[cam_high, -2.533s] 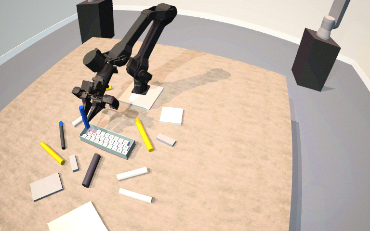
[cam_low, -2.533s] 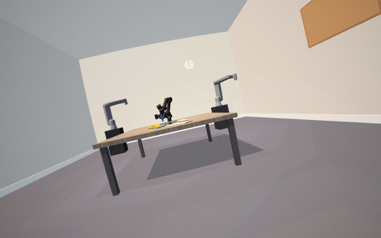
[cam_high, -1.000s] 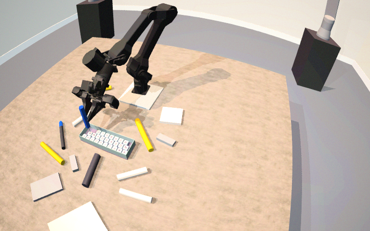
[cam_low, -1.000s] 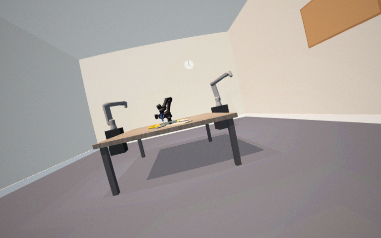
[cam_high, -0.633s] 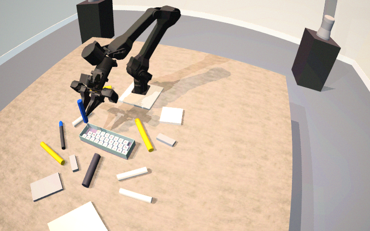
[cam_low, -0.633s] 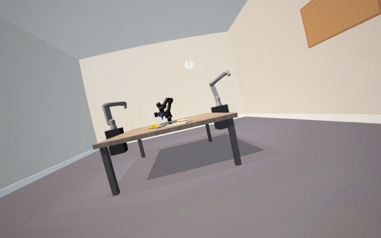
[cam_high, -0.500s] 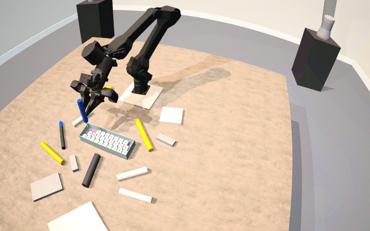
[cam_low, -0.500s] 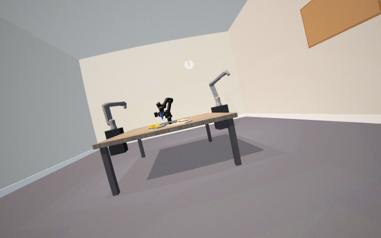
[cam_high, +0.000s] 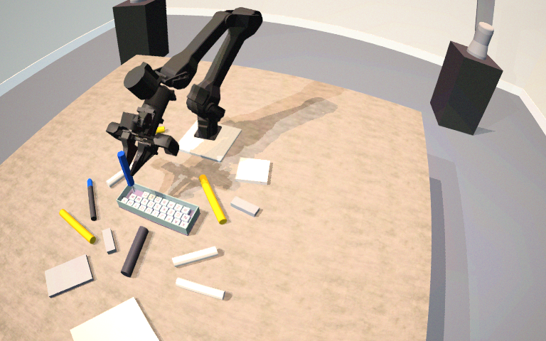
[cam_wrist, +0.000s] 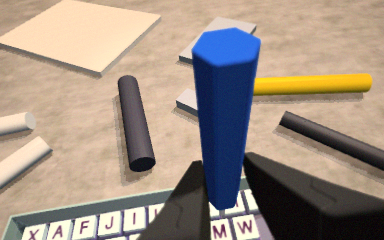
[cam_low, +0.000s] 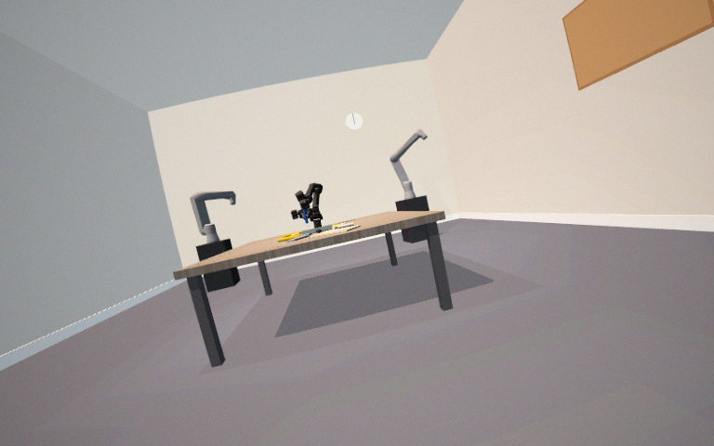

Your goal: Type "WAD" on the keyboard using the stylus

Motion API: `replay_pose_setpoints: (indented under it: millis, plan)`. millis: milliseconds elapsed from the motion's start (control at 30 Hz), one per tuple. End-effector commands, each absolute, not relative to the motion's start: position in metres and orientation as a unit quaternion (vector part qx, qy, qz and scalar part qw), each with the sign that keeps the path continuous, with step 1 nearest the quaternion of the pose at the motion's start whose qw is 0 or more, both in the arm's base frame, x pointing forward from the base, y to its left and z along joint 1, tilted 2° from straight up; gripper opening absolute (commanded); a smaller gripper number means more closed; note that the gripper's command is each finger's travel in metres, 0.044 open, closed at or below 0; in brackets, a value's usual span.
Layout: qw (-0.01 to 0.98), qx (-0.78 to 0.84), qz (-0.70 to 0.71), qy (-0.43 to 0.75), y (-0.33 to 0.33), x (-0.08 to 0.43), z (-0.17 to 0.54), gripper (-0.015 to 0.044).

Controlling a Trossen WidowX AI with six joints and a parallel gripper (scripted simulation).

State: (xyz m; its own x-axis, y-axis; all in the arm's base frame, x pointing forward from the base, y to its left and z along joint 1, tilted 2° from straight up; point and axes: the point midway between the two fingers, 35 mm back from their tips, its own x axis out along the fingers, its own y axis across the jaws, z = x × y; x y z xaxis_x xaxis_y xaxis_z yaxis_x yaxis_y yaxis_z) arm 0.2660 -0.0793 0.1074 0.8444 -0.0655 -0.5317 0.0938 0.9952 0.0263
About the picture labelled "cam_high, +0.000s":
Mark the keyboard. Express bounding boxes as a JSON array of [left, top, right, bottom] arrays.
[[116, 183, 200, 236]]

